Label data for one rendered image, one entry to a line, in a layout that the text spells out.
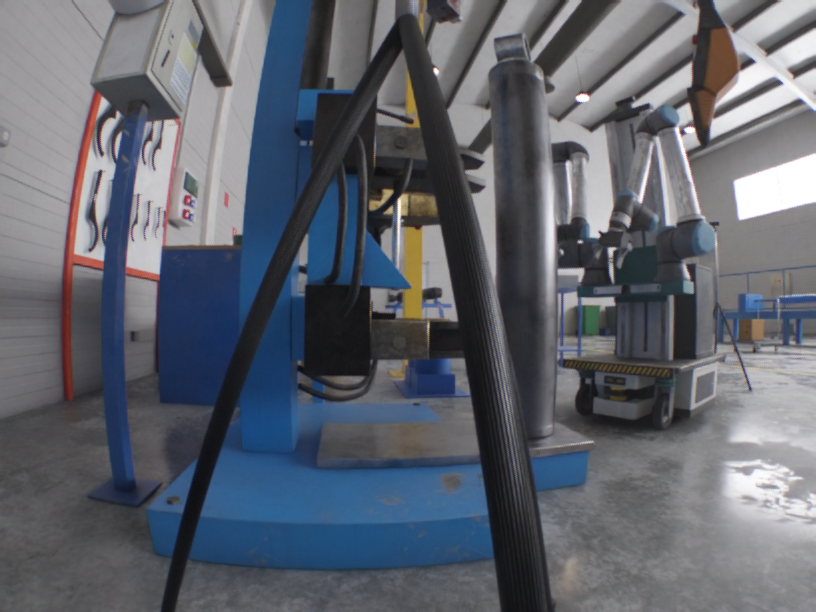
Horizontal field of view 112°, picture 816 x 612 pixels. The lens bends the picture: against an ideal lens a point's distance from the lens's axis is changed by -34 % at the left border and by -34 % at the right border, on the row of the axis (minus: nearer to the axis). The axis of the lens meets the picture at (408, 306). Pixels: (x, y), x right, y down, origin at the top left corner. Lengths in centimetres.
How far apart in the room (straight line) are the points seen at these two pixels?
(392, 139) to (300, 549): 94
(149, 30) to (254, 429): 123
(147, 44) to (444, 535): 146
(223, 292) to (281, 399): 132
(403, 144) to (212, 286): 173
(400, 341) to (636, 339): 177
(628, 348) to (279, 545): 206
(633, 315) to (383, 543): 196
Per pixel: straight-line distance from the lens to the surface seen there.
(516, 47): 170
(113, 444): 133
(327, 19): 148
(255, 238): 128
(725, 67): 100
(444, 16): 199
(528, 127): 148
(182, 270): 258
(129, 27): 143
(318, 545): 91
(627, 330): 246
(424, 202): 154
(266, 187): 131
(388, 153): 101
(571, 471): 140
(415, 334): 94
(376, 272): 98
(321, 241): 97
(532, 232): 136
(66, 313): 277
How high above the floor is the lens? 54
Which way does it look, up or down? 2 degrees up
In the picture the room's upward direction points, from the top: 1 degrees clockwise
